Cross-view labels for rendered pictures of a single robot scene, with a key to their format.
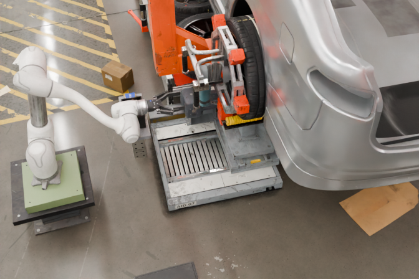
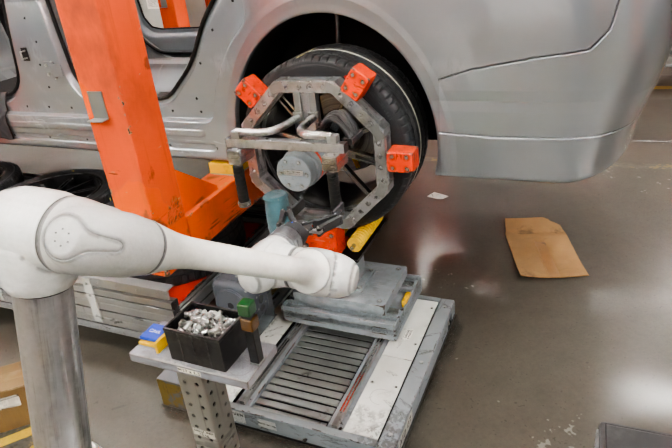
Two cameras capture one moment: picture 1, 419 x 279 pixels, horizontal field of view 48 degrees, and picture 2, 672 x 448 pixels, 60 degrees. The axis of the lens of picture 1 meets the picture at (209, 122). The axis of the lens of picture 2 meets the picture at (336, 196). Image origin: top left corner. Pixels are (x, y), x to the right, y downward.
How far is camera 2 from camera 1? 2.11 m
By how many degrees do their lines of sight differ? 45
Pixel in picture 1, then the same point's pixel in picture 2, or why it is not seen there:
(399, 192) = (535, 230)
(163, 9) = (144, 113)
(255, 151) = (394, 283)
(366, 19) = not seen: hidden behind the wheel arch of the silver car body
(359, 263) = (627, 302)
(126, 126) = (330, 257)
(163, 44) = (161, 195)
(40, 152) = not seen: outside the picture
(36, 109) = (72, 392)
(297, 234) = (547, 334)
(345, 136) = (659, 1)
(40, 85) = (141, 224)
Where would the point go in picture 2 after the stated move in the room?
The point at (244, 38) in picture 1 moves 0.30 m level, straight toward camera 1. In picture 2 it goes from (341, 59) to (416, 66)
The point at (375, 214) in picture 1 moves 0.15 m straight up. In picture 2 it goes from (556, 259) to (558, 232)
